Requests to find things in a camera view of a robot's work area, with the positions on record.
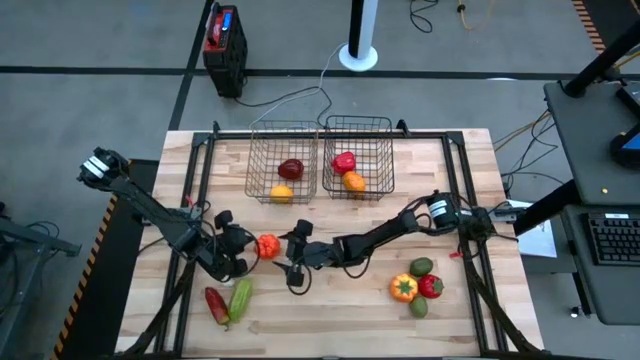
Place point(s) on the dark red apple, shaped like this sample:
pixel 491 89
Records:
pixel 291 169

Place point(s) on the green avocado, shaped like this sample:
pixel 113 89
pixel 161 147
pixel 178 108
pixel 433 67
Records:
pixel 421 267
pixel 418 307

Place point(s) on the red chili pepper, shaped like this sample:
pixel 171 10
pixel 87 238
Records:
pixel 217 306

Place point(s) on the plain orange bell pepper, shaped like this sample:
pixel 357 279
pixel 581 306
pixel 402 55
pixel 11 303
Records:
pixel 354 182

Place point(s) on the red black toolbox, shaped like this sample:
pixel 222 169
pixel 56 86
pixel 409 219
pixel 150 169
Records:
pixel 225 55

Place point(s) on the black keyboard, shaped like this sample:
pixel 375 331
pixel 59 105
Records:
pixel 615 240

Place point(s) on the black diagonal pole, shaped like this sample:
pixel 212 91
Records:
pixel 600 60

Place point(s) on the red tape piece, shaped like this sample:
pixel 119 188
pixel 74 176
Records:
pixel 457 255

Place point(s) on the red bell pepper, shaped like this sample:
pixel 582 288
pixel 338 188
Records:
pixel 344 163

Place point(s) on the orange-red ribbed fruit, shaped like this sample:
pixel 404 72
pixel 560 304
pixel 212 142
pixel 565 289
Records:
pixel 268 246

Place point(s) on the orange pepper with green stem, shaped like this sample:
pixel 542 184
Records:
pixel 403 288

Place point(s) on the white paper sheet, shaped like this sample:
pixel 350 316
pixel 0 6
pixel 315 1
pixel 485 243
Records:
pixel 540 242

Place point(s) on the black desk support bar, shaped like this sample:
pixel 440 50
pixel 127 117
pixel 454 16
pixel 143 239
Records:
pixel 545 207

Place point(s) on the hazard striped black platform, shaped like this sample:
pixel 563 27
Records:
pixel 590 25
pixel 100 300

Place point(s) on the green ridged cucumber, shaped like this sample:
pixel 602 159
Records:
pixel 240 300

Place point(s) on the blue lit black device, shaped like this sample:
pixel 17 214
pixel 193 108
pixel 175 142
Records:
pixel 625 150

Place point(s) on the white pole with round base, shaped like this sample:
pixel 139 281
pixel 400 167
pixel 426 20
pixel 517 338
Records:
pixel 358 57

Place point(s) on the grey keyboard desk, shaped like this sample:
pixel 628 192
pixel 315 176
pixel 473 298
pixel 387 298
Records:
pixel 615 290

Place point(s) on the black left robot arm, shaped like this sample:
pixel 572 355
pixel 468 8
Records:
pixel 150 210

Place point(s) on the red tomato with green calyx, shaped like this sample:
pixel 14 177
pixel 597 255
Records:
pixel 430 287

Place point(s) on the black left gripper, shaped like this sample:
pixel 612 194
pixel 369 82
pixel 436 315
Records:
pixel 230 245

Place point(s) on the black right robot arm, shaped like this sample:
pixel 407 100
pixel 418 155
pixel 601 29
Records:
pixel 385 235

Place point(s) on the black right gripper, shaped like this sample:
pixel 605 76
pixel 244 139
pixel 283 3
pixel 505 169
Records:
pixel 320 254

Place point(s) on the grey side desk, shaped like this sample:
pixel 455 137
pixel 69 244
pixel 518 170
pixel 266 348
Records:
pixel 585 140

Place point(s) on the yellow orange fruit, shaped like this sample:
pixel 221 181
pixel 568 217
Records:
pixel 281 194

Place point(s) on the black table frame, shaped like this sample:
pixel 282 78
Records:
pixel 425 135

